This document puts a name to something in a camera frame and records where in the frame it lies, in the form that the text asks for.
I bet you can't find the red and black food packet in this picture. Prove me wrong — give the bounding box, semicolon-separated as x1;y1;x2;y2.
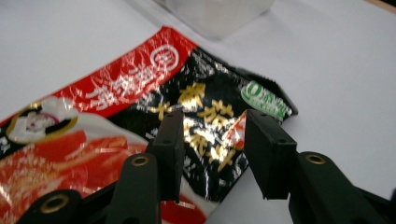
0;25;299;224

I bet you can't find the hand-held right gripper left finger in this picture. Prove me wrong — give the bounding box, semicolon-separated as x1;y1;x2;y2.
146;109;187;203

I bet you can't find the clear plastic container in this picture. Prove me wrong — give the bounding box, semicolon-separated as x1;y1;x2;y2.
153;0;276;40

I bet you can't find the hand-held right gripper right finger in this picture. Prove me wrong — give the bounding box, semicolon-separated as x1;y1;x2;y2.
243;108;299;201

